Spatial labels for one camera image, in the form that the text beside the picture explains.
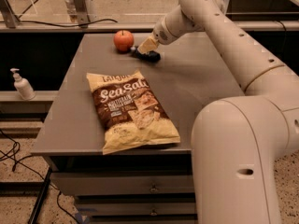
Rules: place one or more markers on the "sea salt chips bag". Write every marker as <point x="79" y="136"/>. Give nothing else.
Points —
<point x="130" y="113"/>

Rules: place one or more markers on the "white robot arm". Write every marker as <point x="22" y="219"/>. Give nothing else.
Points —
<point x="236" y="141"/>

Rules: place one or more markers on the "red apple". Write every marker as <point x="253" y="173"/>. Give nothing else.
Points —
<point x="123" y="40"/>

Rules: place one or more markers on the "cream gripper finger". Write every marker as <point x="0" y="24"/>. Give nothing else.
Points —
<point x="149" y="44"/>

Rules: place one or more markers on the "grey drawer cabinet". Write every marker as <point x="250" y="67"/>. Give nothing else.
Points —
<point x="145" y="185"/>

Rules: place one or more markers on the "left metal bracket post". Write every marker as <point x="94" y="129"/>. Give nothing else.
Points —
<point x="78" y="12"/>

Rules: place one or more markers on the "far left metal post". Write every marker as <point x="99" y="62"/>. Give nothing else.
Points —
<point x="9" y="17"/>

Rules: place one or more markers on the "white pump dispenser bottle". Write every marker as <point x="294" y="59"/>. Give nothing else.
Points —
<point x="22" y="85"/>

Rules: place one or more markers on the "dark blue rxbar wrapper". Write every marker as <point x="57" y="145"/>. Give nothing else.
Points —
<point x="151" y="57"/>

